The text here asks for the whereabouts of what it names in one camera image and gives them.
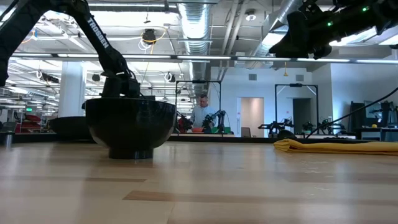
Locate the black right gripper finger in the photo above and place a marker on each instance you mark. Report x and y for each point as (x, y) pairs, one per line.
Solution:
(284, 46)

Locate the black bowl with red inside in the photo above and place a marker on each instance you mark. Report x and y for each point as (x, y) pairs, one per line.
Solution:
(130, 124)

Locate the yellow sponge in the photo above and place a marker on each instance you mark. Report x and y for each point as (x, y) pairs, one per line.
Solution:
(335, 147)

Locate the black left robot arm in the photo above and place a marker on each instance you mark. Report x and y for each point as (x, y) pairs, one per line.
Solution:
(99, 34)

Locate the black background robot arm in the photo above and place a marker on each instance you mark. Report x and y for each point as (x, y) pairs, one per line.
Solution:
(275, 126)
(214, 119)

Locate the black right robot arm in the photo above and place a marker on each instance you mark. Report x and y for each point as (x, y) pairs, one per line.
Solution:
(382, 14)

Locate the black ceiling-hung device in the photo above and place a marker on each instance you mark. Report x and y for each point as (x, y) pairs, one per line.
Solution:
(149, 35)

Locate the long horizontal light bar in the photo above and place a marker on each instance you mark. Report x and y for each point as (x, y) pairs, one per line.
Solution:
(202, 57)

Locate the person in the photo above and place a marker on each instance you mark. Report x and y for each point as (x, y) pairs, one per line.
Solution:
(202, 115)

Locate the orange background bowl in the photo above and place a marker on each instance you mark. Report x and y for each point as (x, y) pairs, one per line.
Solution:
(197, 130)

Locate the brown background chair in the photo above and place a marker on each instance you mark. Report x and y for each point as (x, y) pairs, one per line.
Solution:
(245, 132)

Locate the red storage bins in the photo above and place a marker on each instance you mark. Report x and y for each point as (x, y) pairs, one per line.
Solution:
(29, 123)

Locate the background computer monitor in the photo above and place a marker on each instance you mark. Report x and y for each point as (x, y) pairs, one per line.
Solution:
(377, 112)

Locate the black background station frame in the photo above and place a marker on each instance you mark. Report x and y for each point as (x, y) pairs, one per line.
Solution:
(199, 81)
(295, 85)

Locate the silver ceiling air duct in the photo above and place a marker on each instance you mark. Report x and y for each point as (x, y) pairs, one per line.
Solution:
(195, 28)

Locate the black aluminium rig frame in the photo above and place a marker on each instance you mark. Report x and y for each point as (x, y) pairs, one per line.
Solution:
(217, 139)

